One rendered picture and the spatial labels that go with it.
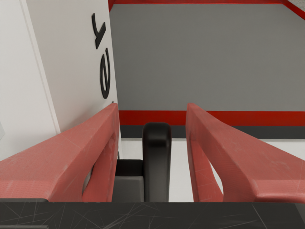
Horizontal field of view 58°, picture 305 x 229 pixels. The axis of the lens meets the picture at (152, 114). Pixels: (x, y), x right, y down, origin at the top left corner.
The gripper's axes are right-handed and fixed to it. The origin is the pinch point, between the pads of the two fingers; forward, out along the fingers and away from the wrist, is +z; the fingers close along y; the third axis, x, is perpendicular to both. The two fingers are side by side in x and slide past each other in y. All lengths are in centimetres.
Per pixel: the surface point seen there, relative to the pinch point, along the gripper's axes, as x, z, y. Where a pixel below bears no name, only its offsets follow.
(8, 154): 7.8, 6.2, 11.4
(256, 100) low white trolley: 14.0, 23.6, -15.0
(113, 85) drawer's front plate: 1.8, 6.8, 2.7
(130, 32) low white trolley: 14, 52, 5
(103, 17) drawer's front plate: -3.1, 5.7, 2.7
